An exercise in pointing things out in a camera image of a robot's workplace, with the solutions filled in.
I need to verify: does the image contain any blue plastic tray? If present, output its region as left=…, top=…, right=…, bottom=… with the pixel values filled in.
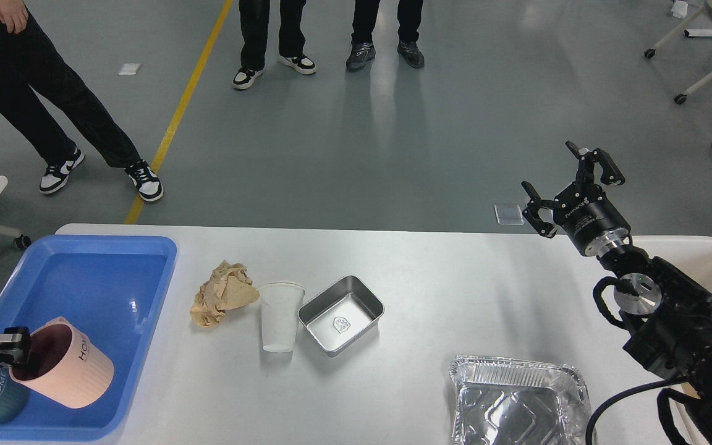
left=0, top=235, right=176, bottom=442

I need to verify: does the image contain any white rolling chair base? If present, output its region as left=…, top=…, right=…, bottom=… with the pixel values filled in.
left=643, top=0, right=712, bottom=151

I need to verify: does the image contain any person with grey sneakers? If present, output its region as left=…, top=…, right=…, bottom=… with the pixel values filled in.
left=346, top=0, right=425, bottom=72

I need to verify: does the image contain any person in beige top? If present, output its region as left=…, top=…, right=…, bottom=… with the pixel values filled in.
left=0, top=1, right=164, bottom=202

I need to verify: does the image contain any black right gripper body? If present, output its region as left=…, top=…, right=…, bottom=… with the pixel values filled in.
left=548, top=183, right=631, bottom=256

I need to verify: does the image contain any crumpled brown paper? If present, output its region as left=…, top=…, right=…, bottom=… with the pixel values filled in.
left=190, top=260, right=260, bottom=328

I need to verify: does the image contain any aluminium foil tray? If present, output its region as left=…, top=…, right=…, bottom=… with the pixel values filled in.
left=449, top=355, right=591, bottom=444

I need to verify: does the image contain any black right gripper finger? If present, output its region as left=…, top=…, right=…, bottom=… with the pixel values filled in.
left=566, top=141, right=625, bottom=195
left=522, top=181, right=559, bottom=239

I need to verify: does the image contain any stainless steel rectangular container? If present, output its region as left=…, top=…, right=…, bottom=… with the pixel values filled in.
left=297, top=275, right=385, bottom=357

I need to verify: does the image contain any white paper cup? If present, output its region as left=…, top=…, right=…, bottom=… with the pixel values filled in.
left=258, top=282, right=305, bottom=353

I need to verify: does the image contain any person with black-white sneakers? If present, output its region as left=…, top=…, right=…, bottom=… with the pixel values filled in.
left=232, top=0, right=317, bottom=91

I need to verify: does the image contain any pink ribbed mug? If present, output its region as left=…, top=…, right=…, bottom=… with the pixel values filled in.
left=9, top=316, right=115, bottom=409

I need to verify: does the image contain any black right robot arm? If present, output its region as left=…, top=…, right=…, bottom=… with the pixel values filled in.
left=522, top=141, right=712, bottom=444

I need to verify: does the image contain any clear floor plate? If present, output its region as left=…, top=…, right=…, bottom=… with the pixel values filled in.
left=494, top=203, right=525, bottom=226

